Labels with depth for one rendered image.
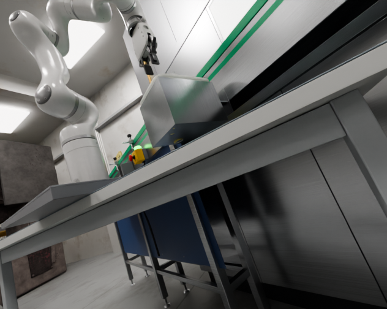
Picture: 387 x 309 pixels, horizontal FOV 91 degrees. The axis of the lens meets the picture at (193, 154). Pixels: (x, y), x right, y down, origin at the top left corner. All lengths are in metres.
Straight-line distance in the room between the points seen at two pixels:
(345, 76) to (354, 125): 0.08
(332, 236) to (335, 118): 0.60
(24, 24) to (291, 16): 0.95
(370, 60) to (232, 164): 0.25
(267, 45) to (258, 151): 0.39
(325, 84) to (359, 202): 0.55
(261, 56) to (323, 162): 0.43
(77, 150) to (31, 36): 0.53
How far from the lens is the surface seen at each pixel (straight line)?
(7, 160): 5.22
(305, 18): 0.65
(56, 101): 0.83
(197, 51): 1.19
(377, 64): 0.37
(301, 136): 0.38
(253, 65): 0.70
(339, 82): 0.36
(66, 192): 0.58
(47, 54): 1.04
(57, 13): 1.16
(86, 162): 0.74
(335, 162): 0.82
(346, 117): 0.39
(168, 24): 1.54
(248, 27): 0.77
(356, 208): 0.85
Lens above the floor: 0.65
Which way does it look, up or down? 11 degrees up
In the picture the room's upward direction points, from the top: 20 degrees counter-clockwise
